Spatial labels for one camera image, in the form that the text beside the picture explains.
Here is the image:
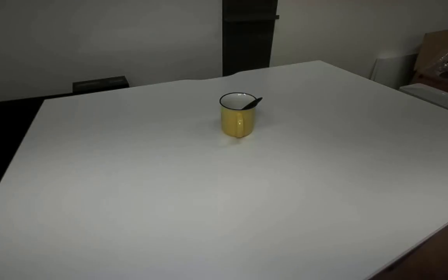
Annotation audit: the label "white tray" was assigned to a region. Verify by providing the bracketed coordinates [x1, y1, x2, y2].
[399, 83, 448, 112]

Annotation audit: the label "cardboard box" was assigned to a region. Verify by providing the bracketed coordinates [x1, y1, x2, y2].
[414, 28, 448, 73]

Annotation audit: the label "white board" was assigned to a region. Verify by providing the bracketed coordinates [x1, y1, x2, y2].
[370, 54, 419, 90]

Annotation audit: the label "black box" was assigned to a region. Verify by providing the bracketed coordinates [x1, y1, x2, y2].
[72, 76, 130, 94]

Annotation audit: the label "yellow enamel mug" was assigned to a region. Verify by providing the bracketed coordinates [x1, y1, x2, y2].
[219, 92, 258, 138]

